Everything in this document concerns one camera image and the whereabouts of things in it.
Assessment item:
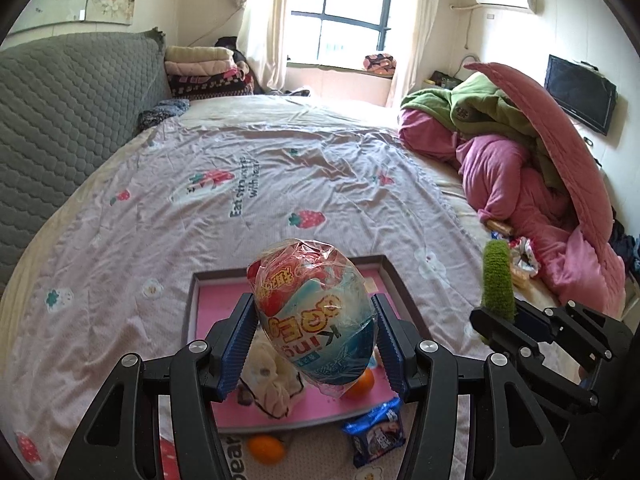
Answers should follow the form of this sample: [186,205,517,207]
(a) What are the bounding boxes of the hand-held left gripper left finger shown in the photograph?
[54,292,256,480]

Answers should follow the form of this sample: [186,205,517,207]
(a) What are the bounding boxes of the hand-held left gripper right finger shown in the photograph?
[370,292,583,480]

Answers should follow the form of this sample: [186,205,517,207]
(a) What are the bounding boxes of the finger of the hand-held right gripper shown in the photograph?
[469,306,601,408]
[514,300,632,361]

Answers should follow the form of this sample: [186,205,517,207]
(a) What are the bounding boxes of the cream cloth with black string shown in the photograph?
[239,332,307,418]

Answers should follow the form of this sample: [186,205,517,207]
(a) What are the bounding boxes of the orange tangerine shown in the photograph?
[248,434,287,465]
[345,367,376,401]

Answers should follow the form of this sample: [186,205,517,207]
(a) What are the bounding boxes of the green fuzzy ring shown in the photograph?
[480,240,517,346]

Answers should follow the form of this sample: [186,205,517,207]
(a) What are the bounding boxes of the grey shallow box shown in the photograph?
[184,254,436,435]

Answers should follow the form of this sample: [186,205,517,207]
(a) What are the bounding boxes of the plastic snack packet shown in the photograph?
[246,237,377,401]

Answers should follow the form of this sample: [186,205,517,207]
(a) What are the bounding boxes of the blue cookie packet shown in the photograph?
[341,398,406,468]

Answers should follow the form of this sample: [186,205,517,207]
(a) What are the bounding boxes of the floral crumpled wrapper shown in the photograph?
[509,236,541,276]

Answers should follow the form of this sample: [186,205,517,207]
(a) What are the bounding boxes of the dark clothing pile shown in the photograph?
[610,220,640,281]

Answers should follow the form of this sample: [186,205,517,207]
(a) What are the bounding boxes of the cream mattress cover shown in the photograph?
[190,92,576,311]

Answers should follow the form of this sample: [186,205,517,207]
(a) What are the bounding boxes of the magenta blanket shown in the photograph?
[397,107,586,281]

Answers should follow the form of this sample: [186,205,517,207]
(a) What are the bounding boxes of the pink quilted blanket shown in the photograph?
[462,61,628,321]

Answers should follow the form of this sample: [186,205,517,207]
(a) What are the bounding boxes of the green blanket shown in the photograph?
[400,72,566,191]

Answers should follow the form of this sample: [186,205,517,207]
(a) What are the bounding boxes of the black television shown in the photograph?
[544,54,618,137]

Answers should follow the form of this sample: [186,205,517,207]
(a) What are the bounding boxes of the dark blue patterned cloth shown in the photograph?
[137,97,192,131]

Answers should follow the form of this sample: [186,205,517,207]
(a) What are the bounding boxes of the small dark box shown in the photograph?
[431,71,464,92]

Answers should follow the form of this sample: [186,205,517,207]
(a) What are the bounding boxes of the dark patterned folded blanket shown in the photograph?
[167,72,256,101]

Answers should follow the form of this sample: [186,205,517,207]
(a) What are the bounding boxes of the pink folded blanket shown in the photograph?
[165,59,236,77]

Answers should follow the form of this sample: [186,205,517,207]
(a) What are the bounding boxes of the grey quilted headboard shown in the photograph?
[0,30,171,281]

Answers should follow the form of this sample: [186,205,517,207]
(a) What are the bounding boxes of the cream folded blanket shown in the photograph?
[165,45,233,63]

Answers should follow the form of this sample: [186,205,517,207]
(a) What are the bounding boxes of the black clothing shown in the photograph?
[215,36,246,61]

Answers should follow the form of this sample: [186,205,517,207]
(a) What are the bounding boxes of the cream curtain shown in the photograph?
[387,0,443,106]
[235,0,296,95]

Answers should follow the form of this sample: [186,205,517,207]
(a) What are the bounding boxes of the dark framed window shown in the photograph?
[289,0,401,68]

